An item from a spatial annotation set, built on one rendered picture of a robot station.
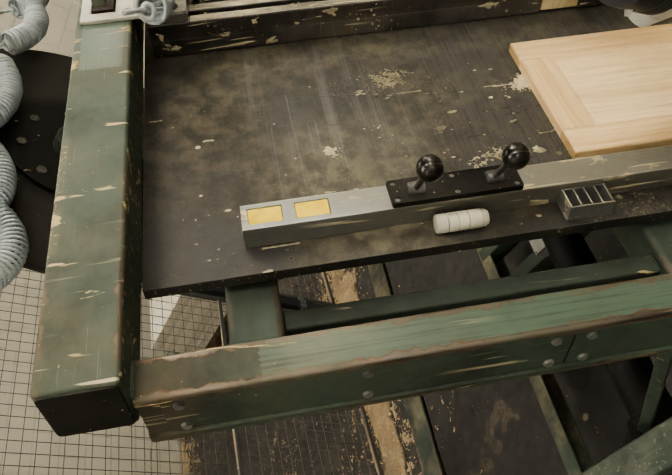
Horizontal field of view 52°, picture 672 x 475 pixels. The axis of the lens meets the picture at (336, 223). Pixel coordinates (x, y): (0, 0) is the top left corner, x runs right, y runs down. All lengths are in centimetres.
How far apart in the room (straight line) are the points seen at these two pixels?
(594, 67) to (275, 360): 83
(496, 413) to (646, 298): 210
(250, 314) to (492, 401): 214
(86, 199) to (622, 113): 88
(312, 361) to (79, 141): 50
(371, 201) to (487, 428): 213
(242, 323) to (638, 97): 79
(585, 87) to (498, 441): 195
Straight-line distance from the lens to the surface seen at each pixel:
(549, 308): 93
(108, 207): 100
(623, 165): 116
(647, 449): 159
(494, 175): 105
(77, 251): 96
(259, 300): 102
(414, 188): 103
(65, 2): 690
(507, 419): 299
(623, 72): 139
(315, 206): 102
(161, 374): 88
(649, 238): 118
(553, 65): 137
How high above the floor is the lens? 207
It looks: 28 degrees down
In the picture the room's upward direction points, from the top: 76 degrees counter-clockwise
